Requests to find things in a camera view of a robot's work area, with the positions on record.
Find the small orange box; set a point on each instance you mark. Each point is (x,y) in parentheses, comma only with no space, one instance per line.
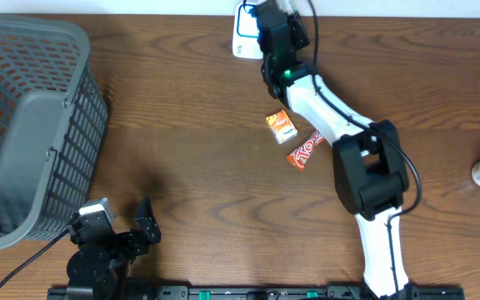
(281,126)

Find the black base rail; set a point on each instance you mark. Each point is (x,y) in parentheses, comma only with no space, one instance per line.
(334,291)

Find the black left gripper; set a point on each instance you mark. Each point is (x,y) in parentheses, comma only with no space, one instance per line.
(147,222)

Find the white green medicine box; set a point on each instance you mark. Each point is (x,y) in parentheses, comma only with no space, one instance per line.
(285,6)

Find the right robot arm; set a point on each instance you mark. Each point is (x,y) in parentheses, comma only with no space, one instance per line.
(370,169)

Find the orange chocolate bar wrapper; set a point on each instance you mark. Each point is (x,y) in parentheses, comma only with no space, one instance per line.
(301,154)

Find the grey plastic basket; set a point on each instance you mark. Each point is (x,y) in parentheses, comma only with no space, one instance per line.
(53,121)

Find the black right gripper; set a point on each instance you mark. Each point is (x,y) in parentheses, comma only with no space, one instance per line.
(297,31)

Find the white barcode scanner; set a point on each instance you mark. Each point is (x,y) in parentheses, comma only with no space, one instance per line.
(245,33)

